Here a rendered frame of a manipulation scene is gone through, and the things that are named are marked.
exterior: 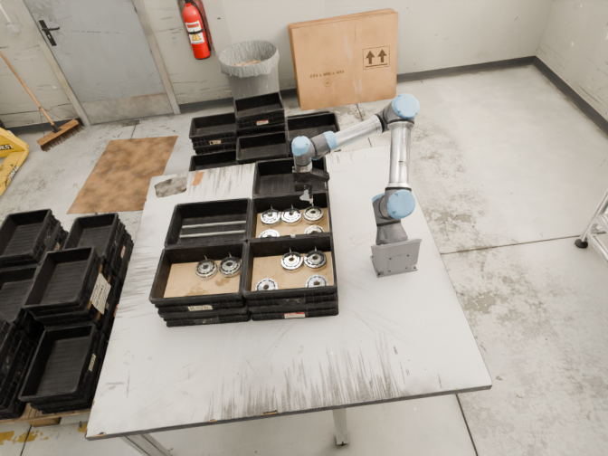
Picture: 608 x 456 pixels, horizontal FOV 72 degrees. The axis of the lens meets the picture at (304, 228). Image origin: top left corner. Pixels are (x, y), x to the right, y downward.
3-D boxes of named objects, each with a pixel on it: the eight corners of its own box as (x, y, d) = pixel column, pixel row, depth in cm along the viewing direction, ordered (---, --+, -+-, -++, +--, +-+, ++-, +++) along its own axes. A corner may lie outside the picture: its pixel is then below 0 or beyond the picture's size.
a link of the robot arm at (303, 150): (314, 143, 169) (295, 150, 168) (316, 162, 178) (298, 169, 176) (306, 131, 174) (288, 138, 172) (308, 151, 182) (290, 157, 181)
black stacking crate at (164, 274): (251, 257, 202) (246, 242, 193) (246, 309, 181) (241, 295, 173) (171, 263, 204) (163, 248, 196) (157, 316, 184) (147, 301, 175)
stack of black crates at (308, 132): (337, 158, 356) (336, 111, 323) (343, 181, 335) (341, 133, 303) (291, 164, 356) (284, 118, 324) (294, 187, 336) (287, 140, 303)
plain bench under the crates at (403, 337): (389, 219, 321) (394, 144, 270) (462, 441, 211) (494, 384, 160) (184, 246, 323) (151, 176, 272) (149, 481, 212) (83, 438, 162)
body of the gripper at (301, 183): (294, 180, 195) (291, 162, 185) (313, 179, 195) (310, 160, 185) (295, 193, 191) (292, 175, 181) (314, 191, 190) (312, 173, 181)
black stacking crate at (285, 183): (327, 171, 241) (325, 155, 232) (329, 206, 220) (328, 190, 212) (259, 177, 243) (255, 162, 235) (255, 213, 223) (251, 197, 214)
